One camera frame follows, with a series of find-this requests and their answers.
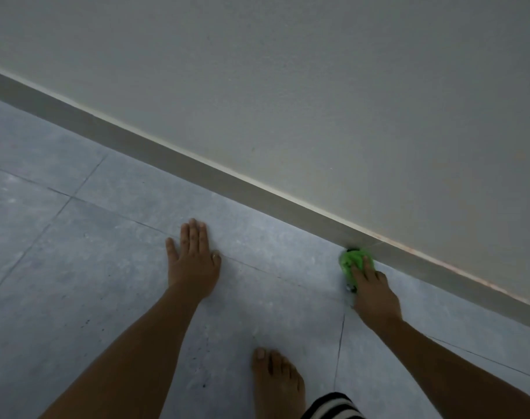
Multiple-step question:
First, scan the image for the person's right hand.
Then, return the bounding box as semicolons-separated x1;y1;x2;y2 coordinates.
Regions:
350;256;403;331

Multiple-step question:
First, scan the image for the person's left hand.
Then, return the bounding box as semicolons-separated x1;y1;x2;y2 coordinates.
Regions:
166;219;222;302

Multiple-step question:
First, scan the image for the green cleaning cloth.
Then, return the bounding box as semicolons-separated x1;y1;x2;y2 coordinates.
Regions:
338;248;375;294

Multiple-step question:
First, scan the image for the person's left forearm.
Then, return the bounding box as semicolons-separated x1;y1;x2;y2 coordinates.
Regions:
38;284;203;419

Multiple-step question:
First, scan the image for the person's right forearm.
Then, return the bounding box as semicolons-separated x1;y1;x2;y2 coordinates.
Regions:
370;316;530;419

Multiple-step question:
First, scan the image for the grey skirting board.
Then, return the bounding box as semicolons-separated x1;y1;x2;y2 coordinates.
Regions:
0;65;530;333

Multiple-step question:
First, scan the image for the person's bare foot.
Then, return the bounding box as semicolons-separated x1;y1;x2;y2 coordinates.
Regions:
252;347;307;419

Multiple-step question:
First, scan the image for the black white striped trouser leg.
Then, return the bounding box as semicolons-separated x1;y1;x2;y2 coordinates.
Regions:
302;392;367;419

